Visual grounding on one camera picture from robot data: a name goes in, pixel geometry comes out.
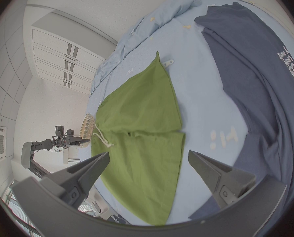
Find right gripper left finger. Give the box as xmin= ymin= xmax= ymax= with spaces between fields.
xmin=41 ymin=151 xmax=111 ymax=209

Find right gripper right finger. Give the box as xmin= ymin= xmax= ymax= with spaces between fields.
xmin=188 ymin=149 xmax=258 ymax=211

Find green shorts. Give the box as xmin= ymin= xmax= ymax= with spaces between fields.
xmin=91 ymin=51 xmax=186 ymax=226

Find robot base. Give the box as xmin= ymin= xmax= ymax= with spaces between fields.
xmin=86 ymin=188 xmax=131 ymax=226

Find round woven basket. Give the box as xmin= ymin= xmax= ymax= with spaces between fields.
xmin=78 ymin=113 xmax=96 ymax=148

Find white small table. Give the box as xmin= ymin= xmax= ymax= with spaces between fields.
xmin=62 ymin=146 xmax=80 ymax=164

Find white ceiling air conditioner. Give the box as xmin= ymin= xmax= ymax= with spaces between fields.
xmin=0 ymin=124 xmax=12 ymax=160

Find white wardrobe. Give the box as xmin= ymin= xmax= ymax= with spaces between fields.
xmin=31 ymin=11 xmax=118 ymax=96

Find dark blue T-shirt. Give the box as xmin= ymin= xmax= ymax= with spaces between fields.
xmin=188 ymin=1 xmax=294 ymax=220

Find pale blue quilt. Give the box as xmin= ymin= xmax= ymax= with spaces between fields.
xmin=90 ymin=0 xmax=203 ymax=97

